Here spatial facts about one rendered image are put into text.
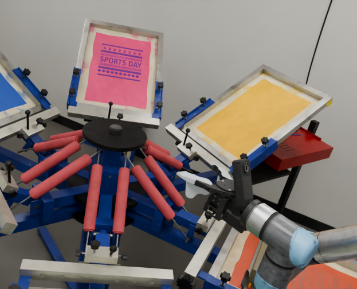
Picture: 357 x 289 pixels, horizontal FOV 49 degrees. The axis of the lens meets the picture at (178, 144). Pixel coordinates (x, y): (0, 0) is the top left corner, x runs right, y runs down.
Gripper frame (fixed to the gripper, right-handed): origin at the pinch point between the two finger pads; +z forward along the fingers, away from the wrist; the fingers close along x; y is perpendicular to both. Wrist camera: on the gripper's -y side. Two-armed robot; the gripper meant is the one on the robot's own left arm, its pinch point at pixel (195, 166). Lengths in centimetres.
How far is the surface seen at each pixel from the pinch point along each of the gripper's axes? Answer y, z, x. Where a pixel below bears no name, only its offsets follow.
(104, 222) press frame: 60, 51, 24
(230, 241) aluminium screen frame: 59, 14, 73
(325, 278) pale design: 59, -26, 98
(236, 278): 64, 0, 61
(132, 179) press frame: 58, 74, 60
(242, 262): 63, 4, 71
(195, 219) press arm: 55, 31, 63
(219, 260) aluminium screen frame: 61, 9, 58
